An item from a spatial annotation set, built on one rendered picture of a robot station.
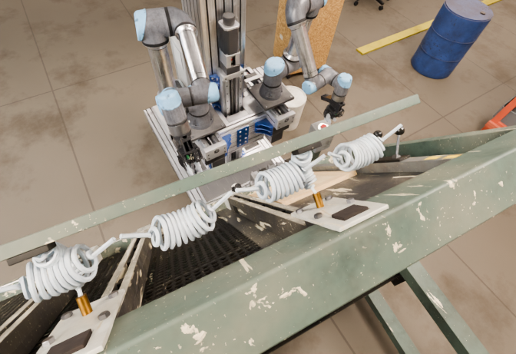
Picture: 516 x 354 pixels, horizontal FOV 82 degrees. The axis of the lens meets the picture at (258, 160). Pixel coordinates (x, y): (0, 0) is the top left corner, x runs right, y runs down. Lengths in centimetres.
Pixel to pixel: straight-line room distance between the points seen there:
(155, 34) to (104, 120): 212
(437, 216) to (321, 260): 23
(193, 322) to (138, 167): 257
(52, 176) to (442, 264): 340
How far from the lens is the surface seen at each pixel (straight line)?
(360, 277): 51
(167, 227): 53
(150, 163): 295
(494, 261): 323
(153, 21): 139
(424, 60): 433
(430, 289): 188
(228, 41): 161
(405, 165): 117
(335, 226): 50
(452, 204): 62
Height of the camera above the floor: 236
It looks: 56 degrees down
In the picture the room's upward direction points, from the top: 6 degrees clockwise
